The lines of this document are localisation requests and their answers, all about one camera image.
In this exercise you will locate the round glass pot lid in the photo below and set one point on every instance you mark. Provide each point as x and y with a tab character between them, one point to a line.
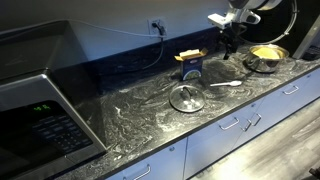
187	99

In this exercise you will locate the round silver cabinet lock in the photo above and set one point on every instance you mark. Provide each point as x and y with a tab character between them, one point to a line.
172	148
309	75
253	104

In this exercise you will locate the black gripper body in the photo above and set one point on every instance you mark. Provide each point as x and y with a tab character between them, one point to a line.
235	31

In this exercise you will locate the stainless steel pot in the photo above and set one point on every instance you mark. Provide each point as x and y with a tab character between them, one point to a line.
265	65

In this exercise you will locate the blue cabinet front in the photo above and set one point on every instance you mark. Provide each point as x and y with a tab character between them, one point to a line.
283	103
206	146
160	163

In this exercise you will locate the black vented device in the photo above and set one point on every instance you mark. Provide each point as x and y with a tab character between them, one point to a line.
313	53

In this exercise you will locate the black chair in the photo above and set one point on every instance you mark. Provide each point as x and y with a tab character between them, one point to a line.
315	171

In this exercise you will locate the white wall outlet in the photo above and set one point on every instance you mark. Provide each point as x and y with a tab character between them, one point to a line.
153	28

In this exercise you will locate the white plastic spoon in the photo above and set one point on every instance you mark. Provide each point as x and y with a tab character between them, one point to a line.
230	83

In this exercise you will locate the blue pasta box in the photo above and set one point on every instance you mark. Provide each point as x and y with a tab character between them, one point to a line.
191	68

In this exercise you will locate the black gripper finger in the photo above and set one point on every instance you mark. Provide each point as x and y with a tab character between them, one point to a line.
221	43
230	50

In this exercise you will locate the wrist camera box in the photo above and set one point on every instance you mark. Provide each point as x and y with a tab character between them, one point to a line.
220	20

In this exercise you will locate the black steel microwave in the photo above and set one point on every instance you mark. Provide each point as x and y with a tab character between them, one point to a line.
50	133

